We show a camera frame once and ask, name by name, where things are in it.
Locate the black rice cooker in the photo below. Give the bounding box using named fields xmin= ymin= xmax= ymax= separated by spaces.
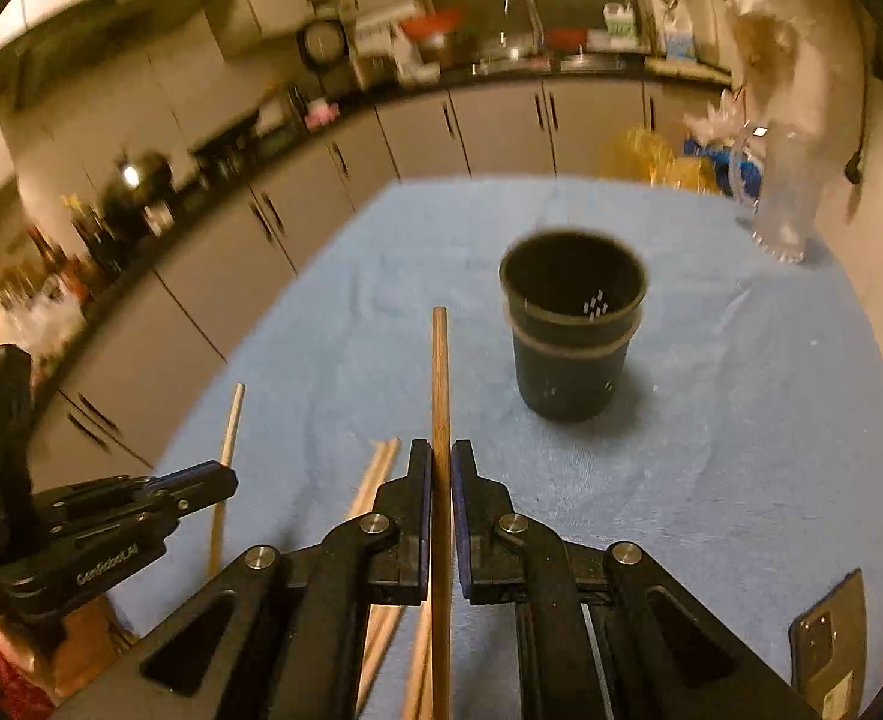
xmin=297 ymin=18 xmax=349 ymax=71

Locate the glass pot lid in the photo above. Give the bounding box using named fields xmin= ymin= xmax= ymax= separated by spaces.
xmin=477 ymin=32 xmax=539 ymax=64

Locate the black power cable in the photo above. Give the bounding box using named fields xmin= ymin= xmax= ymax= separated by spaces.
xmin=843 ymin=13 xmax=879 ymax=185

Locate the blue towel table cloth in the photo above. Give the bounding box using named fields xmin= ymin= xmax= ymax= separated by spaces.
xmin=160 ymin=179 xmax=883 ymax=692

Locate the clear glass mug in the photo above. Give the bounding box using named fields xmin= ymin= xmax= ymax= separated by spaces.
xmin=729 ymin=121 xmax=824 ymax=263

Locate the wooden chopstick pair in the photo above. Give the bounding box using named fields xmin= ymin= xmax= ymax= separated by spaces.
xmin=346 ymin=440 xmax=394 ymax=520
xmin=355 ymin=437 xmax=403 ymax=715

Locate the red basin in sink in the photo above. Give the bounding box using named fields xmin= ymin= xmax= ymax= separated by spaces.
xmin=544 ymin=28 xmax=588 ymax=54

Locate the yellow plastic bag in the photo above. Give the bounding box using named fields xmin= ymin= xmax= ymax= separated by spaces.
xmin=601 ymin=127 xmax=720 ymax=193

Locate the wooden cutting board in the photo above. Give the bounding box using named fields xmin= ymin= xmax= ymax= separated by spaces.
xmin=645 ymin=57 xmax=732 ymax=86

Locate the red bowl on pot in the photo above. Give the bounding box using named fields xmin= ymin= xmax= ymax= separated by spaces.
xmin=400 ymin=8 xmax=462 ymax=43

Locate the white detergent bottle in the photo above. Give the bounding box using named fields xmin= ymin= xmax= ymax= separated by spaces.
xmin=602 ymin=2 xmax=638 ymax=46

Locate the blue label bottle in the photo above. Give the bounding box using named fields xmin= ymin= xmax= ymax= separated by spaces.
xmin=661 ymin=13 xmax=697 ymax=62

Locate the wooden chopstick under gripper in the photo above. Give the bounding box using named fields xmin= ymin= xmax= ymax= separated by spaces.
xmin=401 ymin=600 xmax=432 ymax=720

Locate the black utensil holder cup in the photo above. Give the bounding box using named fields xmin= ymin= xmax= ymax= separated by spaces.
xmin=498 ymin=229 xmax=648 ymax=422

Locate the light wooden chopstick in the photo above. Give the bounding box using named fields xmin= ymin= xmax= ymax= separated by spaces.
xmin=207 ymin=382 xmax=247 ymax=578

